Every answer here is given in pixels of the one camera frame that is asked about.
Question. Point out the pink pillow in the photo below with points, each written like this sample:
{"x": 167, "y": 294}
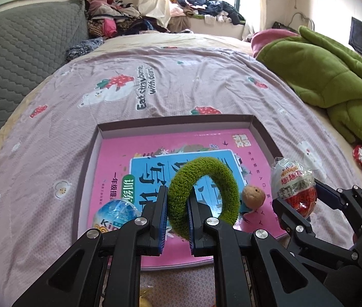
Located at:
{"x": 265, "y": 37}

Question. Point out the clothes pile on windowsill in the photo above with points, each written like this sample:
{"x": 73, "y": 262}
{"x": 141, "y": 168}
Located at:
{"x": 209, "y": 10}

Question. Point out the pink strawberry print bedsheet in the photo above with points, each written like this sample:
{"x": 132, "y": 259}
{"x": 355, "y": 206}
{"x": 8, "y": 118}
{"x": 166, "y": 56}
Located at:
{"x": 44, "y": 144}

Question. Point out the yellow rice cracker packet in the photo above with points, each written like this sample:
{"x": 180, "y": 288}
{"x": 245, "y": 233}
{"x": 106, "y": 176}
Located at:
{"x": 143, "y": 301}

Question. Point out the pink and blue book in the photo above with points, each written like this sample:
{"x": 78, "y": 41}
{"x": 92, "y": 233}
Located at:
{"x": 134, "y": 167}

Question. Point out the small red-white surprise egg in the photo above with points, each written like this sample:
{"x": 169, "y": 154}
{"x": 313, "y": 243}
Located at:
{"x": 295, "y": 184}

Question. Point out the large blue-red surprise egg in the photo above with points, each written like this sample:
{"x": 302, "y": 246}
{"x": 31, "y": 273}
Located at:
{"x": 114, "y": 214}

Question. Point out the green fleece blanket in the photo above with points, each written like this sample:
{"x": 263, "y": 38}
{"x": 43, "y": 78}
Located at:
{"x": 323, "y": 73}

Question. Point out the grey quilted headboard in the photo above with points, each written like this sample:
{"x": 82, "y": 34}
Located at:
{"x": 34, "y": 39}

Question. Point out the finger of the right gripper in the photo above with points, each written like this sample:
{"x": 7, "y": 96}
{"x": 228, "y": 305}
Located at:
{"x": 348, "y": 201}
{"x": 318, "y": 256}

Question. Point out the brown walnut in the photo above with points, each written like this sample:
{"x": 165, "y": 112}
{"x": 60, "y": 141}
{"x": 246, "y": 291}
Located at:
{"x": 253, "y": 197}

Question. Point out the clothes pile beside bed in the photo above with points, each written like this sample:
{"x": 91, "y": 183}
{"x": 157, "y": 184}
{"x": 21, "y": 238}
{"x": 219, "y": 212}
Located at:
{"x": 113, "y": 18}

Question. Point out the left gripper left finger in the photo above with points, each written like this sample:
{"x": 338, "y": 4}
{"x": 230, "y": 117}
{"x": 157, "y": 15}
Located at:
{"x": 103, "y": 269}

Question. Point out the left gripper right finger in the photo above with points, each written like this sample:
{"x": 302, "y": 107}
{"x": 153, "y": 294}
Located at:
{"x": 252, "y": 269}

